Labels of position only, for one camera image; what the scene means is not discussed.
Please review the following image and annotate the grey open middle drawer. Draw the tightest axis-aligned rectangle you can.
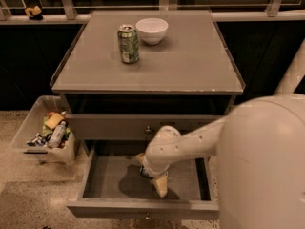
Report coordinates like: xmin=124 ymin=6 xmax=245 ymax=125
xmin=67 ymin=144 xmax=219 ymax=220

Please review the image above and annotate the yellow sponge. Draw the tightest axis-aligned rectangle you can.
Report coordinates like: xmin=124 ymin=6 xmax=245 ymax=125
xmin=45 ymin=113 xmax=64 ymax=129

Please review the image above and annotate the yellow and black toy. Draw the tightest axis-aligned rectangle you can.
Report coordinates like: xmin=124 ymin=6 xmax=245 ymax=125
xmin=25 ymin=6 xmax=43 ymax=20

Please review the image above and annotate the clear plastic storage bin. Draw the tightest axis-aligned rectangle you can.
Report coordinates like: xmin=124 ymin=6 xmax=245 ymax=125
xmin=10 ymin=95 xmax=79 ymax=164

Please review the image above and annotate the grey upper drawer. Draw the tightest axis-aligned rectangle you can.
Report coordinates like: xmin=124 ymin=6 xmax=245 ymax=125
xmin=67 ymin=114 xmax=221 ymax=140

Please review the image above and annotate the metal window railing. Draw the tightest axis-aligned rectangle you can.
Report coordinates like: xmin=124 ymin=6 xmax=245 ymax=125
xmin=0 ymin=0 xmax=305 ymax=24

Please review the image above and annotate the white ceramic bowl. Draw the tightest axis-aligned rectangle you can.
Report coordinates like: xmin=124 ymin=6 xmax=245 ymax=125
xmin=135 ymin=18 xmax=169 ymax=45

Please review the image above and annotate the white plastic bottle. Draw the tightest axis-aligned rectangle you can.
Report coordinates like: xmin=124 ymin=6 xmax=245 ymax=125
xmin=48 ymin=121 xmax=66 ymax=148

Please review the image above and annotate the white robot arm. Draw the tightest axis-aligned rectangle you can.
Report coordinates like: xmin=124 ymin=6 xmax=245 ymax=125
xmin=137 ymin=42 xmax=305 ymax=229

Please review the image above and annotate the dark snack packet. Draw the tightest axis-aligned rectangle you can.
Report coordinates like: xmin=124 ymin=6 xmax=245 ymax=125
xmin=26 ymin=135 xmax=47 ymax=147

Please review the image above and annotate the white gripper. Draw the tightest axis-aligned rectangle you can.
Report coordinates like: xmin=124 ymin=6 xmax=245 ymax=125
xmin=135 ymin=153 xmax=170 ymax=198

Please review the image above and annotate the brass drawer knob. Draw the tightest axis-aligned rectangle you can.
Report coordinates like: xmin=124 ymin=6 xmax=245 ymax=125
xmin=145 ymin=212 xmax=152 ymax=220
xmin=144 ymin=126 xmax=153 ymax=135

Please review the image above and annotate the brass middle drawer knob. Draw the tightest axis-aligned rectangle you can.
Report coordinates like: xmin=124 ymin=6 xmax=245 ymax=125
xmin=145 ymin=212 xmax=152 ymax=220

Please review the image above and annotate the green soda can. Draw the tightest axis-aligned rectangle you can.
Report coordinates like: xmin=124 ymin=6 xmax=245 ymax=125
xmin=117 ymin=24 xmax=139 ymax=64

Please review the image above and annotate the grey cabinet with counter top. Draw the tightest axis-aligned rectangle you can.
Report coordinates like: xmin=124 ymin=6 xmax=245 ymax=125
xmin=51 ymin=10 xmax=245 ymax=151

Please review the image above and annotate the brass upper drawer knob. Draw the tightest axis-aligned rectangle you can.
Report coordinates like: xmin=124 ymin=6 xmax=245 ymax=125
xmin=144 ymin=126 xmax=153 ymax=135

